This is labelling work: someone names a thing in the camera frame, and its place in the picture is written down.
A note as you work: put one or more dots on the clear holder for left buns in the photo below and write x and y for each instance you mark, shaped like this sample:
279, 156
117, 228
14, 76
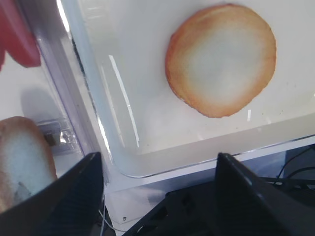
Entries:
60, 136

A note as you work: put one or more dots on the bun slice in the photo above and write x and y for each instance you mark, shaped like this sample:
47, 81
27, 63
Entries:
220, 59

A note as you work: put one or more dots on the red tomato slice outer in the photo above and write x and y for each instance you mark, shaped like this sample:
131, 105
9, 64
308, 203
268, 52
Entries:
15, 37

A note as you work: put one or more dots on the white rectangular metal tray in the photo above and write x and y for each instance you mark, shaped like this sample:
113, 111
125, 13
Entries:
148, 130

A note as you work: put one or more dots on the clear long left rail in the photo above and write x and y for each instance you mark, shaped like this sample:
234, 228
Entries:
47, 21

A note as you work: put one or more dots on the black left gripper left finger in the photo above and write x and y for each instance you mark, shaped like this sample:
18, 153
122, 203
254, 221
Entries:
67, 207

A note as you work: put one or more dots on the brown bun top left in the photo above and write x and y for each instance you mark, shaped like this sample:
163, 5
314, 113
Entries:
26, 161

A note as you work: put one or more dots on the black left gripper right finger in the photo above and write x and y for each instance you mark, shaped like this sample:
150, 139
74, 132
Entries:
248, 206

